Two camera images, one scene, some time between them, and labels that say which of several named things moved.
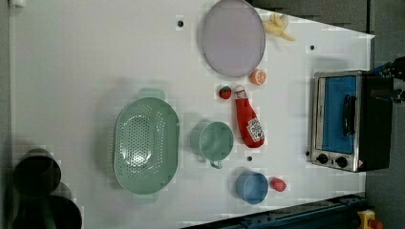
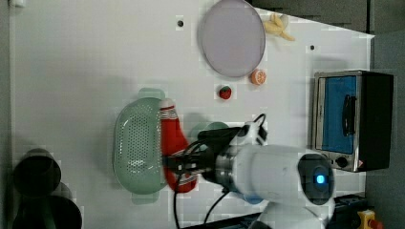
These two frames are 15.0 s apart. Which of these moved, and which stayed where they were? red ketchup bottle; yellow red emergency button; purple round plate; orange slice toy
Moved: red ketchup bottle
Stayed: yellow red emergency button; orange slice toy; purple round plate
